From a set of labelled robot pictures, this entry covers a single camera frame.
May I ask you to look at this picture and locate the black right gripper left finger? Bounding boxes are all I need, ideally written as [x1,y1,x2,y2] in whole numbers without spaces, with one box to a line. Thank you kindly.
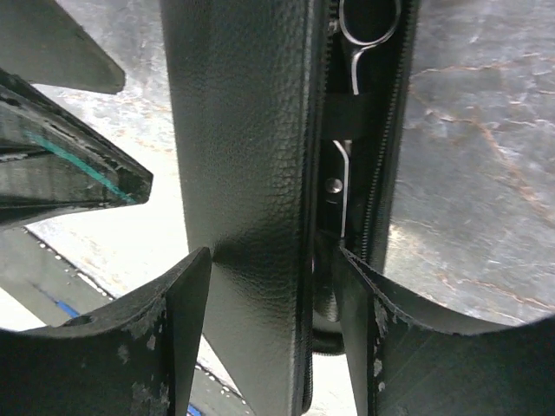
[1,248,212,416]

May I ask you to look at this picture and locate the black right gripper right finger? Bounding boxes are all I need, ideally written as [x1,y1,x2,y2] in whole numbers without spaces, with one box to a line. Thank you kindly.
[333,247,554,415]

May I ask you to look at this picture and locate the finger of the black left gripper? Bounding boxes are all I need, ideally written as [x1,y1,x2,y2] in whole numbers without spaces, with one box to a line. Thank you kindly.
[1,0,125,94]
[1,72,153,225]

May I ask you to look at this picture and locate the black zippered tool case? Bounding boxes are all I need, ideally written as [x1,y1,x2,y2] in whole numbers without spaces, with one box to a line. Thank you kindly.
[160,1,419,415]

